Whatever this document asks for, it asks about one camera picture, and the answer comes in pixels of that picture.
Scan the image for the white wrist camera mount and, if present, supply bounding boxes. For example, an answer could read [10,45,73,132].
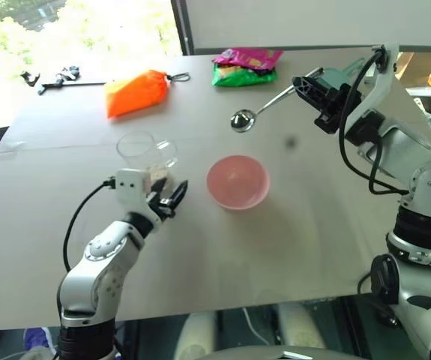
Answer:
[344,43,402,140]
[114,167,152,217]

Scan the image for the pink plastic bowl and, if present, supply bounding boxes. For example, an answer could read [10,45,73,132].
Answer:
[206,154,271,211]

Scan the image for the oatmeal flakes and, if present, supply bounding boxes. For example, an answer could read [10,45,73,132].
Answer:
[142,163,175,188]

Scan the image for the teal bag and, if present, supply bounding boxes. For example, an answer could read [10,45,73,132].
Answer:
[322,58,368,91]

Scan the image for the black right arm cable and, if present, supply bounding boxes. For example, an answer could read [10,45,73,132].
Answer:
[337,44,411,196]

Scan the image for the small black clamp piece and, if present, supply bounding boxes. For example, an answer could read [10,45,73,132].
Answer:
[19,70,42,88]

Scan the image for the metal spoon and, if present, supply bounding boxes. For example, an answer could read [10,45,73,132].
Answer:
[229,67,325,134]

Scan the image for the orange drawstring bag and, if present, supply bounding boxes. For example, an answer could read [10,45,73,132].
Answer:
[104,69,192,120]

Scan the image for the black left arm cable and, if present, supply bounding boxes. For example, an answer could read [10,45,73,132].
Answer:
[61,178,117,273]

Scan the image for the green snack packet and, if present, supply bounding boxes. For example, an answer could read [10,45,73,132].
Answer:
[211,61,279,88]

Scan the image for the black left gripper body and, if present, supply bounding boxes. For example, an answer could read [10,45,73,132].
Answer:
[146,190,177,223]

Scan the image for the magenta snack packet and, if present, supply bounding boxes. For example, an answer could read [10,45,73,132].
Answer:
[211,47,284,74]

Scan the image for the white rounded robot leg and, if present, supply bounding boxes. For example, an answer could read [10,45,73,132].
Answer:
[172,310,218,360]
[277,301,327,350]

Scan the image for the clear glass mug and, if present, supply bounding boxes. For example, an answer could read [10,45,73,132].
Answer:
[115,130,179,188]

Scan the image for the black tool with thin rod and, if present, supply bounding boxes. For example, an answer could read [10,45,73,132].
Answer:
[37,65,107,95]

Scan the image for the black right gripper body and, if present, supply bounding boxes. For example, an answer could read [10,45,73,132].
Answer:
[314,85,352,134]

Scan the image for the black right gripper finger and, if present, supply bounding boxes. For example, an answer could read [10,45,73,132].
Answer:
[318,74,342,98]
[292,76,331,112]

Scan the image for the purple cloth object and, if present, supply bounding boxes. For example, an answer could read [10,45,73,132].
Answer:
[23,325,57,353]

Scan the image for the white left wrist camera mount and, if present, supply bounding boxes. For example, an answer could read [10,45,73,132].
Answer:
[114,167,152,217]

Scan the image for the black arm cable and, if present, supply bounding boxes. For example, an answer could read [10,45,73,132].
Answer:
[61,178,117,273]
[337,44,411,196]

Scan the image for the white board panel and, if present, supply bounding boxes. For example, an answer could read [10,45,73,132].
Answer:
[169,0,431,56]

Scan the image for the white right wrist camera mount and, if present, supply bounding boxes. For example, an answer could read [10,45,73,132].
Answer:
[344,43,402,140]

